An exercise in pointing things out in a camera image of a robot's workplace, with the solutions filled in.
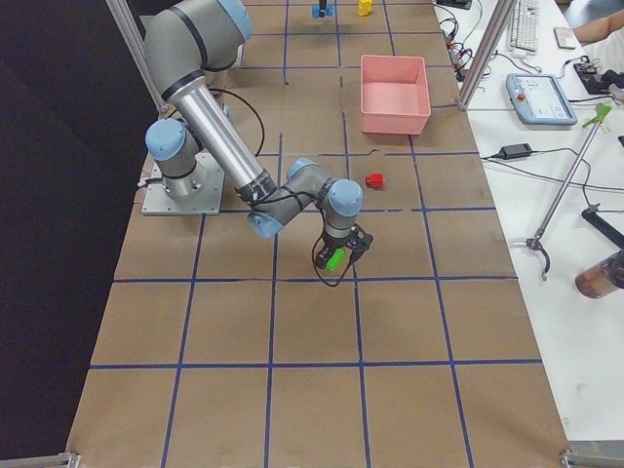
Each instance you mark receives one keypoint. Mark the blue toy block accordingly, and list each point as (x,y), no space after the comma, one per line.
(330,11)

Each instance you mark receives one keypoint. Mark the green toy block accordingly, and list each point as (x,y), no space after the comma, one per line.
(335,259)

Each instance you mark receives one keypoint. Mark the yellow toy block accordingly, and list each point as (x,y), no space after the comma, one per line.
(364,7)

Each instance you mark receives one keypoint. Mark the red toy block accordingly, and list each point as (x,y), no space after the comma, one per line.
(375,181)

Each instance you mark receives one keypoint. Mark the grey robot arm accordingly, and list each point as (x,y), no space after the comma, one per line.
(184,43)

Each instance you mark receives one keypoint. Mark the pink plastic box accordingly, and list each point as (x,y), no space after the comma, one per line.
(395,98)

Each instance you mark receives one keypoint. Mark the black power adapter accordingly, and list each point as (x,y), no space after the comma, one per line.
(514,151)

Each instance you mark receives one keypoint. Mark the white keyboard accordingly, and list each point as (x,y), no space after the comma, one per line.
(523,27)

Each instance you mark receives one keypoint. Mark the teach pendant tablet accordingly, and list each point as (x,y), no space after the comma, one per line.
(539,100)

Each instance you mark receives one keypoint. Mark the smartphone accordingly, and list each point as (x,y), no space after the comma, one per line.
(565,38)

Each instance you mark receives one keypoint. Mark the brown bottle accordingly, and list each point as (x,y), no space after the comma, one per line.
(602,278)

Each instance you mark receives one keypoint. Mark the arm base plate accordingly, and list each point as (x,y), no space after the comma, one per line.
(198,194)

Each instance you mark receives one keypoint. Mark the aluminium frame post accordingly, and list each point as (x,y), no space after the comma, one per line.
(495,26)
(127,26)

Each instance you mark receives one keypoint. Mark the aluminium frame post left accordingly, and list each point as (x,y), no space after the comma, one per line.
(127,26)

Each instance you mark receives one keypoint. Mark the green handled reach grabber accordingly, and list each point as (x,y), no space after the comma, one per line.
(534,242)

